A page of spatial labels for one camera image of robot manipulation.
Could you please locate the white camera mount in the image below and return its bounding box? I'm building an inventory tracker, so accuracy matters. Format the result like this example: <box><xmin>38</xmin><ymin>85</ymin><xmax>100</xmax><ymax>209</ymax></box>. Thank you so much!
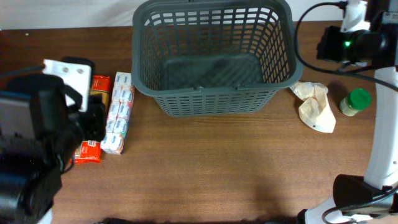
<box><xmin>42</xmin><ymin>59</ymin><xmax>93</xmax><ymax>112</ymax></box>
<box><xmin>340</xmin><ymin>0</ymin><xmax>370</xmax><ymax>33</ymax></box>

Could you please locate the beige paper bag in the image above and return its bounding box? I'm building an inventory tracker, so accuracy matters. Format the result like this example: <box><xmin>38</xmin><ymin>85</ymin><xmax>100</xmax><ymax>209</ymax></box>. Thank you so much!
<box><xmin>290</xmin><ymin>82</ymin><xmax>336</xmax><ymax>133</ymax></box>

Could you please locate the grey plastic shopping basket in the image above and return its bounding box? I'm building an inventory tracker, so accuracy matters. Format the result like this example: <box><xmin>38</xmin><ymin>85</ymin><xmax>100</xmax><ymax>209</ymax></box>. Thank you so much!
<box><xmin>132</xmin><ymin>0</ymin><xmax>303</xmax><ymax>117</ymax></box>

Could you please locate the green lid glass jar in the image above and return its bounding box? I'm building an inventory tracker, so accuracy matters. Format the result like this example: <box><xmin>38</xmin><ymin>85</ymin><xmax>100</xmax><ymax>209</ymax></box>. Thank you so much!
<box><xmin>339</xmin><ymin>88</ymin><xmax>372</xmax><ymax>116</ymax></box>

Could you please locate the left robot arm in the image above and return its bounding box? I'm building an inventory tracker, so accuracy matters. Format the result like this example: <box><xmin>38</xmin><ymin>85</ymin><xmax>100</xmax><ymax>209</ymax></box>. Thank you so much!
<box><xmin>1</xmin><ymin>57</ymin><xmax>106</xmax><ymax>223</ymax></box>

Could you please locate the red spaghetti packet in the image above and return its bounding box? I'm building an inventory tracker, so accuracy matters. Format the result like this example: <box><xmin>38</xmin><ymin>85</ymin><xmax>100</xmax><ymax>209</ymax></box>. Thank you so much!
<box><xmin>74</xmin><ymin>75</ymin><xmax>111</xmax><ymax>164</ymax></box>

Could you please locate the tissue multipack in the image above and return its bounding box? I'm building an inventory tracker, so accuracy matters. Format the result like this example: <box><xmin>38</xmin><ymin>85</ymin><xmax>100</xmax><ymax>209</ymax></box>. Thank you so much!
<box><xmin>100</xmin><ymin>72</ymin><xmax>135</xmax><ymax>155</ymax></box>

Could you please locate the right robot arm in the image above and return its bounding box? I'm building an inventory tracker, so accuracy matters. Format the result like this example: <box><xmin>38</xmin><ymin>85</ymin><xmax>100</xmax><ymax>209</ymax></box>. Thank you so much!
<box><xmin>296</xmin><ymin>1</ymin><xmax>397</xmax><ymax>224</ymax></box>

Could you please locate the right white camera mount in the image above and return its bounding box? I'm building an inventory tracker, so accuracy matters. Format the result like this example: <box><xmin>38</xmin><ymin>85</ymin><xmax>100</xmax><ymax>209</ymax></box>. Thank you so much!
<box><xmin>340</xmin><ymin>0</ymin><xmax>370</xmax><ymax>33</ymax></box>

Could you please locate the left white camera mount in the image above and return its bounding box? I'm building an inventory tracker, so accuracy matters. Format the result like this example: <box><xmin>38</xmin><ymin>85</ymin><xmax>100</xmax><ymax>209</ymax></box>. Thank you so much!
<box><xmin>42</xmin><ymin>59</ymin><xmax>93</xmax><ymax>112</ymax></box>

